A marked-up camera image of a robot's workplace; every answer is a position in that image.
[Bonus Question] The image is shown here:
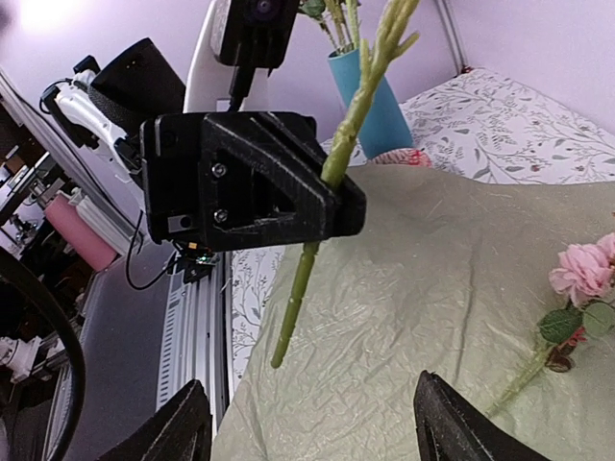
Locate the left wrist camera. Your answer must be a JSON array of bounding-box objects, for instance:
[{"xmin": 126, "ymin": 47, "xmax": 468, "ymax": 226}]
[{"xmin": 183, "ymin": 0, "xmax": 299, "ymax": 113}]

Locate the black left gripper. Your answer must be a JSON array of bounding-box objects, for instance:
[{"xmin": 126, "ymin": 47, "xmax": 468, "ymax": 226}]
[{"xmin": 140, "ymin": 111, "xmax": 367, "ymax": 252}]

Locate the pink rose stem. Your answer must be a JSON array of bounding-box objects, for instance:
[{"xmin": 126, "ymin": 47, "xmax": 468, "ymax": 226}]
[{"xmin": 486, "ymin": 233, "xmax": 614, "ymax": 418}]

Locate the black right camera cable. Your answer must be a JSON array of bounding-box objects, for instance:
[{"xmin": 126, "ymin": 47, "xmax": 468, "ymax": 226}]
[{"xmin": 0, "ymin": 249, "xmax": 87, "ymax": 461}]

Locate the blue hydrangea stem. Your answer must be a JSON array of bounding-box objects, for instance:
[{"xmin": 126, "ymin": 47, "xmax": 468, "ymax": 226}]
[{"xmin": 271, "ymin": 1, "xmax": 419, "ymax": 369}]

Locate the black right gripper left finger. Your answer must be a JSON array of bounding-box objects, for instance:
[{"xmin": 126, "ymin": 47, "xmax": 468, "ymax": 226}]
[{"xmin": 99, "ymin": 379, "xmax": 212, "ymax": 461}]

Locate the floral patterned table mat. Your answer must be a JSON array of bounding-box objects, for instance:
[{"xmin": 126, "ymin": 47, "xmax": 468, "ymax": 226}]
[{"xmin": 230, "ymin": 69, "xmax": 614, "ymax": 390}]

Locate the teal cylindrical vase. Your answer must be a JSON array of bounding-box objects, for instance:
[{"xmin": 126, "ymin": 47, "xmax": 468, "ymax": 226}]
[{"xmin": 328, "ymin": 50, "xmax": 414, "ymax": 159}]

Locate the pink foam roll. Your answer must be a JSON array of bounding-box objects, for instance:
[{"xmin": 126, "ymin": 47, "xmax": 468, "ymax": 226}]
[{"xmin": 44, "ymin": 193, "xmax": 116, "ymax": 272}]

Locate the green tissue paper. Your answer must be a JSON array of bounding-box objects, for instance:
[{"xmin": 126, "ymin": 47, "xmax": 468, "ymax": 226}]
[{"xmin": 211, "ymin": 165, "xmax": 614, "ymax": 460}]

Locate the aluminium front rail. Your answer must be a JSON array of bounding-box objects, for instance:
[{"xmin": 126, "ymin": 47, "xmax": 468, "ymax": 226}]
[{"xmin": 156, "ymin": 255, "xmax": 233, "ymax": 426}]

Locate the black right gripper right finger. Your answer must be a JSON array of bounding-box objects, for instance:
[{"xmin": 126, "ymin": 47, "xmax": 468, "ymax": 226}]
[{"xmin": 413, "ymin": 371, "xmax": 547, "ymax": 461}]

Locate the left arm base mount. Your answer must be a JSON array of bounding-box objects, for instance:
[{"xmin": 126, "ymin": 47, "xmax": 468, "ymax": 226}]
[{"xmin": 165, "ymin": 241, "xmax": 220, "ymax": 284}]

